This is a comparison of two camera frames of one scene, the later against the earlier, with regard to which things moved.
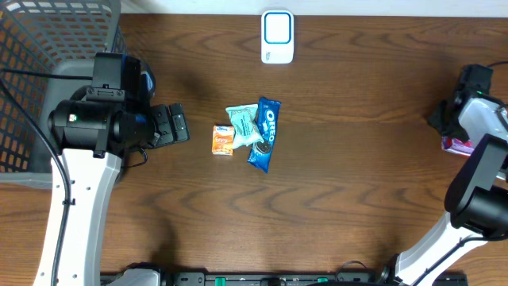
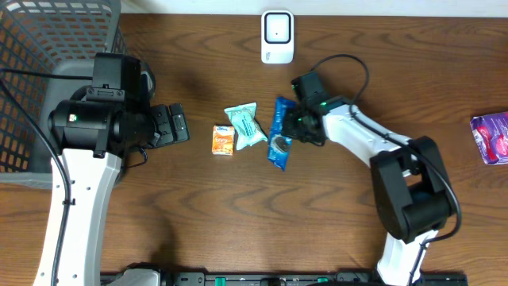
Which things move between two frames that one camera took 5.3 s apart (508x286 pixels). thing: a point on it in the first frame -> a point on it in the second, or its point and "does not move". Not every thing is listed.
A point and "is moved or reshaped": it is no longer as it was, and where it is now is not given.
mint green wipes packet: [246, 131] does not move
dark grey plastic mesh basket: [49, 37] does not move
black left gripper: [159, 124] does not move
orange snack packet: [222, 140] does not move
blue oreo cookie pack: [267, 119] -> [279, 142]
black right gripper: [443, 120] -> [294, 124]
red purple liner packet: [453, 144] is moved or reshaped
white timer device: [277, 36] does not move
